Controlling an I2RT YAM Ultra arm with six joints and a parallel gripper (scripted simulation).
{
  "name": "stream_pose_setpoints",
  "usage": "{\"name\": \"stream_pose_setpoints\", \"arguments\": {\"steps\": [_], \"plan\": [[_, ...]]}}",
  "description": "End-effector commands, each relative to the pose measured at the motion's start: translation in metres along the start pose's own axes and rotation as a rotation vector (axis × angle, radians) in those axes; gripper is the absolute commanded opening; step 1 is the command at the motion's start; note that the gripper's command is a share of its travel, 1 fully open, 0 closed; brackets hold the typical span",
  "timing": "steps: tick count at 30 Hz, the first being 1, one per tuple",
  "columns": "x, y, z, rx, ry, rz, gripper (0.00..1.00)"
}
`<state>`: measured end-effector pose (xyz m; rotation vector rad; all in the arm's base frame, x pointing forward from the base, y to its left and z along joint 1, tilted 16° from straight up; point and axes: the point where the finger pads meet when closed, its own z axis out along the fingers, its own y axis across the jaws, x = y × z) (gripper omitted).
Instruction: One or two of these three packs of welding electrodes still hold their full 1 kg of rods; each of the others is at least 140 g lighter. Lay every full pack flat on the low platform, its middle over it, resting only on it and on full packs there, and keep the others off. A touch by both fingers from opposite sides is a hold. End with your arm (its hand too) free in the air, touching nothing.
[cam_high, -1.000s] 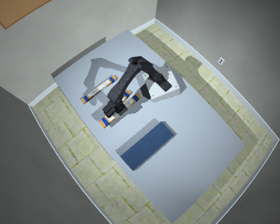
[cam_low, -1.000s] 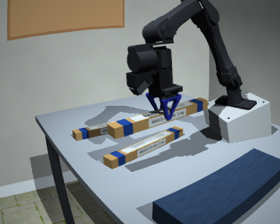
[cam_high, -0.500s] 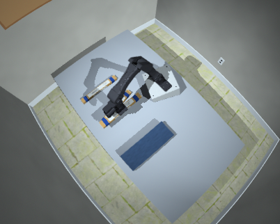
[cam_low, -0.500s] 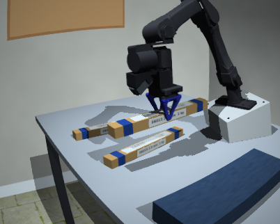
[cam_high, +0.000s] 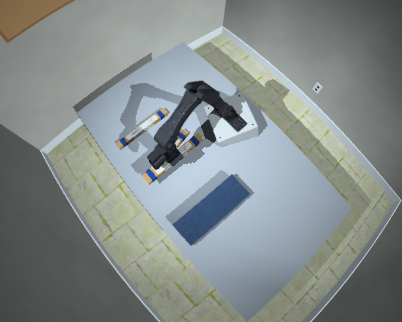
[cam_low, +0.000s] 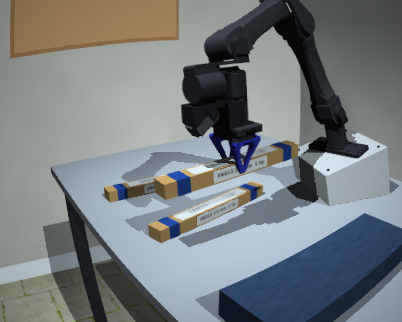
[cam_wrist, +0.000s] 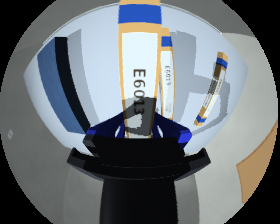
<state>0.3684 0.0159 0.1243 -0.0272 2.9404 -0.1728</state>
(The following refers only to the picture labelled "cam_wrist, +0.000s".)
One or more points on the tan rectangular box with blue bands and white label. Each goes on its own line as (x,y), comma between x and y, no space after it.
(139,50)

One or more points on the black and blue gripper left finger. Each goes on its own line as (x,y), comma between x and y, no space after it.
(109,127)

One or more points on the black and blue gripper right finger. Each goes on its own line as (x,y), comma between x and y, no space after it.
(170,128)

